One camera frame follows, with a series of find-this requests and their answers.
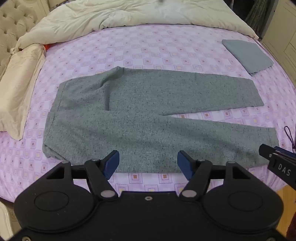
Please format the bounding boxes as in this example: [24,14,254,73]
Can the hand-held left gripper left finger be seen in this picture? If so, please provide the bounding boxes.
[45,150,120,202]

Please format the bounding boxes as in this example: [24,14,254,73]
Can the cream wardrobe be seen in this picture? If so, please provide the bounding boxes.
[262,0,296,81]

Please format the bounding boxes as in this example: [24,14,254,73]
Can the grey knit pants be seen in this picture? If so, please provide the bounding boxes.
[43,66,279,174]

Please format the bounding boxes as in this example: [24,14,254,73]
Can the purple patterned bed sheet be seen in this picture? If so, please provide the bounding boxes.
[0,23,296,202]

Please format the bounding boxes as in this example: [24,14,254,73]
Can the white nightstand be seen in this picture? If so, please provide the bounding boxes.
[0,202,16,241]

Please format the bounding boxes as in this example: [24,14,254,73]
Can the grey-green curtain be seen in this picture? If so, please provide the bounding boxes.
[244,0,266,39]

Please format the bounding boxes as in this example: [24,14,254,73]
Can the purple braided cord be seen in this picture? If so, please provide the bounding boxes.
[284,126,296,153]

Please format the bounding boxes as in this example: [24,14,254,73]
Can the cream duvet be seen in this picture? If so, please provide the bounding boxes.
[15,0,259,50]

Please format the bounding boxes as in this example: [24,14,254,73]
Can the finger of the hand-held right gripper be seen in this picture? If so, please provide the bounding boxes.
[258,144,296,160]

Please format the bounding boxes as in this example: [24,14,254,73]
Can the folded grey cloth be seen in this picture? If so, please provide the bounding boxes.
[221,39,274,76]

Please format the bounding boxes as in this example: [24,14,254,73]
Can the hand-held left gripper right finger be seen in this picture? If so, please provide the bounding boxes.
[177,150,252,202]

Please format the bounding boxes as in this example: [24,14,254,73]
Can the beige tufted headboard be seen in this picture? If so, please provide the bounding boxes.
[0,0,37,79]

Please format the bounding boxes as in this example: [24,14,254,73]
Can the beige satin pillow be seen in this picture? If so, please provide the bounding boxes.
[0,44,47,141]

